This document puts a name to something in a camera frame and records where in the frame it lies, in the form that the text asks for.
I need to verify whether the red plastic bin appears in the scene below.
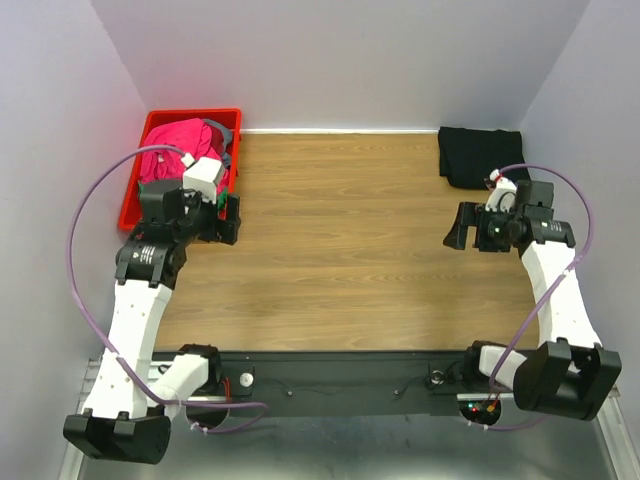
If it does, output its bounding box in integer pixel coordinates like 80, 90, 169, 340
118, 108, 242, 232

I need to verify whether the green t shirt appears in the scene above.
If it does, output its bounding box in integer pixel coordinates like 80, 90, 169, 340
137, 181, 229, 211

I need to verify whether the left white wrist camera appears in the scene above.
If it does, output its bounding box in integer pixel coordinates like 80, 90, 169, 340
181, 153, 226, 204

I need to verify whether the pink t shirt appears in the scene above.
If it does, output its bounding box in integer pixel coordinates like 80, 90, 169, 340
138, 118, 230, 190

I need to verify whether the folded black t shirt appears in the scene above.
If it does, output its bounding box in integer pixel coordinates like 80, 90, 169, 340
437, 126, 524, 190

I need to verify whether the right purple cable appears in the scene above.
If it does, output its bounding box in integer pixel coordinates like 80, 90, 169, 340
467, 164, 600, 434

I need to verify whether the grey t shirt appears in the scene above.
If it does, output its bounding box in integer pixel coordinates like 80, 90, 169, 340
203, 119, 234, 169

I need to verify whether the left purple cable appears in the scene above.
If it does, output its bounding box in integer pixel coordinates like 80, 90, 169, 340
67, 144, 271, 435

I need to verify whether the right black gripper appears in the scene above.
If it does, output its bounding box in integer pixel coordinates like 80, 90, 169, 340
441, 201, 521, 252

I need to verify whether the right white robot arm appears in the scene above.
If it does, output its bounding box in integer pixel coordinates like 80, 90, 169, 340
443, 173, 622, 421

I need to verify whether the aluminium frame rail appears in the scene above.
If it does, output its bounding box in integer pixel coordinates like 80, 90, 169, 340
57, 357, 640, 480

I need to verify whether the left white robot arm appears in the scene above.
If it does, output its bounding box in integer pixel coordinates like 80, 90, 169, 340
63, 180, 239, 465

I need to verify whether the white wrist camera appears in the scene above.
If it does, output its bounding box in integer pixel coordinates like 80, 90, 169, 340
484, 169, 517, 213
181, 153, 226, 204

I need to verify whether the purple cable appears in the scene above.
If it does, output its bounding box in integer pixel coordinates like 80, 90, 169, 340
67, 144, 271, 435
467, 164, 600, 434

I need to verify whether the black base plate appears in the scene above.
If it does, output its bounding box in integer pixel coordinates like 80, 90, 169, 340
220, 350, 489, 417

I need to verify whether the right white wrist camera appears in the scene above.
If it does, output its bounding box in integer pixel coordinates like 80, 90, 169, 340
484, 169, 517, 213

